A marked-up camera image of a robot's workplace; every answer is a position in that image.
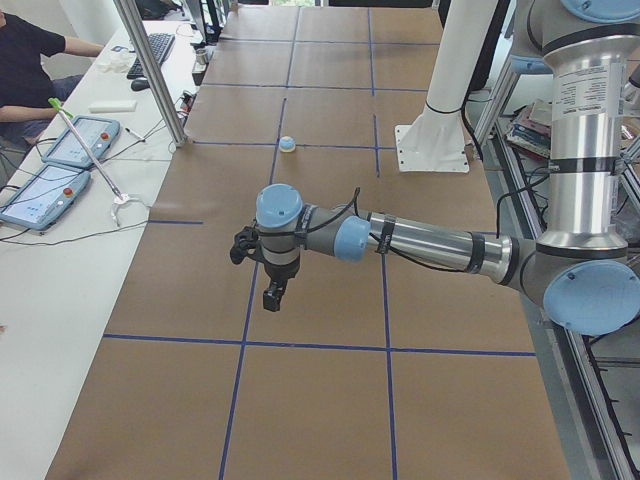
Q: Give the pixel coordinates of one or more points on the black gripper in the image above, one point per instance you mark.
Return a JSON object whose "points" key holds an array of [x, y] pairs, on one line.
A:
{"points": [[281, 271]]}

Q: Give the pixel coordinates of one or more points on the light blue call bell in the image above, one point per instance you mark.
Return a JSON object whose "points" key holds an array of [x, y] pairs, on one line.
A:
{"points": [[286, 144]]}

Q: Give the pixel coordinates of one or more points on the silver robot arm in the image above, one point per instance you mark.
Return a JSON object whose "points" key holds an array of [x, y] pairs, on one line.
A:
{"points": [[576, 270]]}

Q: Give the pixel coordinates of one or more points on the brown paper table cover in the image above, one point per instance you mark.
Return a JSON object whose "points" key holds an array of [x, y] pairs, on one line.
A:
{"points": [[379, 369]]}

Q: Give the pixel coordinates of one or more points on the metal reacher grabber stick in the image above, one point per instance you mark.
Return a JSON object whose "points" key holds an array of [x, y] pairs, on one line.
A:
{"points": [[120, 198]]}

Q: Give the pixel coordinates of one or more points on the lower teach pendant tablet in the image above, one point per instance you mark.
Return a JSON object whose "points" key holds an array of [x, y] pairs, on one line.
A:
{"points": [[44, 198]]}

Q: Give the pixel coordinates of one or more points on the black computer mouse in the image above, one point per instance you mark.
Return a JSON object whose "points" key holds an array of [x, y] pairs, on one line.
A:
{"points": [[139, 84]]}

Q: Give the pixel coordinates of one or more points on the small metal cup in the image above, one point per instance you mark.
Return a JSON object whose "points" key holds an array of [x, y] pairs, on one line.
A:
{"points": [[201, 56]]}

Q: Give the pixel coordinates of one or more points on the white foam block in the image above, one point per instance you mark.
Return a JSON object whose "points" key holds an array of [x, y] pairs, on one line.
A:
{"points": [[112, 106]]}

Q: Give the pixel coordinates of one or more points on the stack of books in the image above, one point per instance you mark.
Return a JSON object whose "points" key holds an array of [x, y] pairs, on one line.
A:
{"points": [[530, 129]]}

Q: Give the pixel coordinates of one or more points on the person in black shirt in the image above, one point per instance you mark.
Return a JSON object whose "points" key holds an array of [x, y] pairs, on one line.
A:
{"points": [[25, 86]]}

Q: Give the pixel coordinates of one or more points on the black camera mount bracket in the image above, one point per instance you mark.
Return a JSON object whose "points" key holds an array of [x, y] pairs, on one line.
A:
{"points": [[246, 245]]}

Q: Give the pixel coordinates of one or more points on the aluminium frame post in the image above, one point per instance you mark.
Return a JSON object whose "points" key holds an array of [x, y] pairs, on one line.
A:
{"points": [[134, 26]]}

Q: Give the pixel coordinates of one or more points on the white pedestal column base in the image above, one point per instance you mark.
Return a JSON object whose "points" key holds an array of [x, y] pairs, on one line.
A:
{"points": [[435, 141]]}

